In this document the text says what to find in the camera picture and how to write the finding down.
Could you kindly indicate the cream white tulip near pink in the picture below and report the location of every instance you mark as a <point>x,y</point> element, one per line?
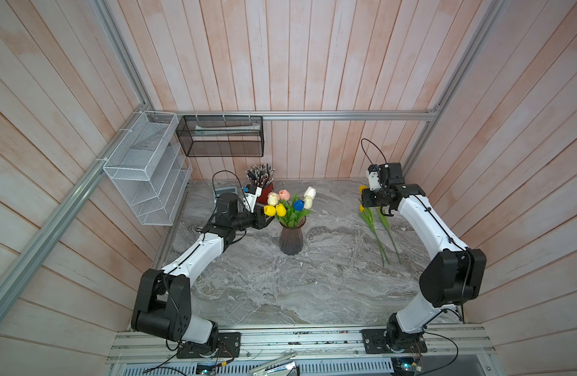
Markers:
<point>272,199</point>

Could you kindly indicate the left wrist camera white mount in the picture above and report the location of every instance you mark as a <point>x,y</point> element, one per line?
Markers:
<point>251,194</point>

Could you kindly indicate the red metal pencil bucket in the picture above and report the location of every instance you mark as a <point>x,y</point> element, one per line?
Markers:
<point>262,199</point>

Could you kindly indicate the white wire mesh shelf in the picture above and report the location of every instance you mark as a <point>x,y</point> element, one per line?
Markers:
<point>149,170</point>

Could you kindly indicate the blue tulip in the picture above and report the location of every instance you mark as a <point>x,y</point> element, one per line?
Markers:
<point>299,205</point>

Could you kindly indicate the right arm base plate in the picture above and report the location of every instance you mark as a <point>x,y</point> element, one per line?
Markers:
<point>380,341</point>

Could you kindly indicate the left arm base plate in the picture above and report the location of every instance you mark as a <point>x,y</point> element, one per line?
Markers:
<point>222,345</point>

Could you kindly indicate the pink tulip front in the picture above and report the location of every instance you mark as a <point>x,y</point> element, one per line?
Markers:
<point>284,195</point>

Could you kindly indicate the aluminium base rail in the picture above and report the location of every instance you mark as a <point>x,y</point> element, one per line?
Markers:
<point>267,342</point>

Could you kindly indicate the white tulip lower right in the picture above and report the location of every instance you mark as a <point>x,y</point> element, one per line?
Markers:
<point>308,202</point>

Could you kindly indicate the yellow tulip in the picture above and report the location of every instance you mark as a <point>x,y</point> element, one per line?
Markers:
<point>270,210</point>
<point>367,216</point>
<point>280,210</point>

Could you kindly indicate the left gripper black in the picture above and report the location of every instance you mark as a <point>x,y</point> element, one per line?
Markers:
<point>260,220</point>

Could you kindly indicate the black wire mesh basket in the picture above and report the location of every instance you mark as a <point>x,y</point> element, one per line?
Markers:
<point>221,136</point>

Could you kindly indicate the dark red ribbed glass vase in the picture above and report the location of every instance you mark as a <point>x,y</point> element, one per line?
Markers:
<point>291,239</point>

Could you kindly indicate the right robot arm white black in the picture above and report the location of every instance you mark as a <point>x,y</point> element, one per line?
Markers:
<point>454,274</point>

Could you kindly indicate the white tulip tall right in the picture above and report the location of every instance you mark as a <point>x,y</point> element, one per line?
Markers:
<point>310,193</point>

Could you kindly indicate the bundle of pencils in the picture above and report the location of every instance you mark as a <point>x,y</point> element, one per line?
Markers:
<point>261,175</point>

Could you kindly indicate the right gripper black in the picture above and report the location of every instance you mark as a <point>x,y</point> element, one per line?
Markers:
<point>366,198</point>

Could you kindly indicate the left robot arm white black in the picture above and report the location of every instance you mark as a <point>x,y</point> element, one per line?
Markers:
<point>163,304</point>

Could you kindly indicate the grey calculator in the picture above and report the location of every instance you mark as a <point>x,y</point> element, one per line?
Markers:
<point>225,190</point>

